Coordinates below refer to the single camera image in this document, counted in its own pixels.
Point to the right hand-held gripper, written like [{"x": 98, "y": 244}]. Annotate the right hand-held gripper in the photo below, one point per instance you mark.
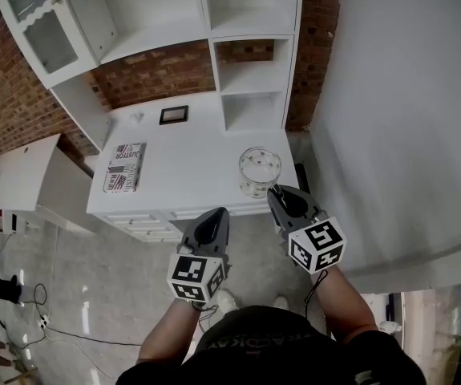
[{"x": 318, "y": 239}]

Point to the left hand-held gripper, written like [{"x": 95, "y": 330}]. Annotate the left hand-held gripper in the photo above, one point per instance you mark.
[{"x": 214, "y": 247}]

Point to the clear glass jar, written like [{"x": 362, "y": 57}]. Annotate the clear glass jar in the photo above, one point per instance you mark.
[{"x": 260, "y": 171}]

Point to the person's right forearm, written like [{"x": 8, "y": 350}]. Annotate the person's right forearm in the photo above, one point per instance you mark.
[{"x": 342, "y": 303}]

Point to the person's left forearm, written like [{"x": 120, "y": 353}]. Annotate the person's left forearm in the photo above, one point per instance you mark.
[{"x": 170, "y": 335}]

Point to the white desk with drawers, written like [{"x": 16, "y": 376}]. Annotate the white desk with drawers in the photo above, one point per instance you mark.
[{"x": 190, "y": 167}]

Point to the person's white left shoe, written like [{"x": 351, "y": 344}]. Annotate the person's white left shoe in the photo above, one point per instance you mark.
[{"x": 226, "y": 300}]

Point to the person's white shoe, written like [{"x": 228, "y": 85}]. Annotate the person's white shoe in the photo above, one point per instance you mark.
[
  {"x": 280, "y": 302},
  {"x": 226, "y": 300}
]

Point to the person's white right shoe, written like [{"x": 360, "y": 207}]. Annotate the person's white right shoe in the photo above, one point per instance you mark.
[{"x": 280, "y": 302}]

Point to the printed flag-pattern box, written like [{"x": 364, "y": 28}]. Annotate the printed flag-pattern box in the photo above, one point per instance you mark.
[{"x": 125, "y": 167}]

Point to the person's black shirt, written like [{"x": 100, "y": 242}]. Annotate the person's black shirt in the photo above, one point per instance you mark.
[{"x": 278, "y": 351}]

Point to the small white ornament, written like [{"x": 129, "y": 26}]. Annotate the small white ornament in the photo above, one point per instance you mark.
[{"x": 137, "y": 117}]

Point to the white power strip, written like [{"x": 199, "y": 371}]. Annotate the white power strip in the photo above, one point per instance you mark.
[{"x": 44, "y": 322}]

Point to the white side table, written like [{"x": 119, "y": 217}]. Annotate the white side table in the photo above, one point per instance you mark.
[{"x": 21, "y": 175}]

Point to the white hutch shelf unit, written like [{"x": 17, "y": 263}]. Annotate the white hutch shelf unit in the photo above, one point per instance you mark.
[{"x": 166, "y": 18}]

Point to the white glass cabinet door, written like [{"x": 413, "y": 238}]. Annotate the white glass cabinet door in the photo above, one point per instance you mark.
[{"x": 43, "y": 34}]

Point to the black picture frame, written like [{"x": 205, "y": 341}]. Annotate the black picture frame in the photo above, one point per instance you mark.
[{"x": 174, "y": 115}]

